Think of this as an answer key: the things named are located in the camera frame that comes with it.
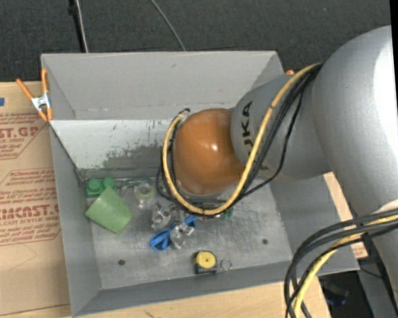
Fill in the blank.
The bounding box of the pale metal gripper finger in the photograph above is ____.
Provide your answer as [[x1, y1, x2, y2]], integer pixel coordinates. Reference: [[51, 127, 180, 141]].
[[169, 221, 198, 250], [149, 199, 178, 233]]

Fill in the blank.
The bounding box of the clear glass thing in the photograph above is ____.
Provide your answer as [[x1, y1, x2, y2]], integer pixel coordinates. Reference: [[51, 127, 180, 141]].
[[120, 178, 158, 211]]

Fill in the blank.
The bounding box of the yellow and black tape measure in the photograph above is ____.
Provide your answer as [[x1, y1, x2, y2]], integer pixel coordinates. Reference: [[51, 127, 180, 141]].
[[193, 248, 233, 276]]

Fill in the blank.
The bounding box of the grey metal bin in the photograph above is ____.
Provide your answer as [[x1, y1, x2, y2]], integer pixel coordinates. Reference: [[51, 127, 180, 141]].
[[39, 29, 363, 318]]

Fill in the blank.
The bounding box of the light green plastic cup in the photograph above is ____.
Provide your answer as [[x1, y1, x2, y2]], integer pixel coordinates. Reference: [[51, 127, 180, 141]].
[[82, 184, 135, 237]]

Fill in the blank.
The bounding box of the green toy block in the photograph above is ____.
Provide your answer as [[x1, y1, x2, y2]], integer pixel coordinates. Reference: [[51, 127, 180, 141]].
[[85, 175, 118, 200]]

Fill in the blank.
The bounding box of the brown cardboard board, red print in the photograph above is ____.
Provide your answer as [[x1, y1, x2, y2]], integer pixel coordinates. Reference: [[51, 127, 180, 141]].
[[0, 76, 72, 316]]

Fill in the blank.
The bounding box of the blue strap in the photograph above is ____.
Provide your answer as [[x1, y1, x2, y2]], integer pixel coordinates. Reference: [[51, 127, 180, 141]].
[[147, 214, 200, 253]]

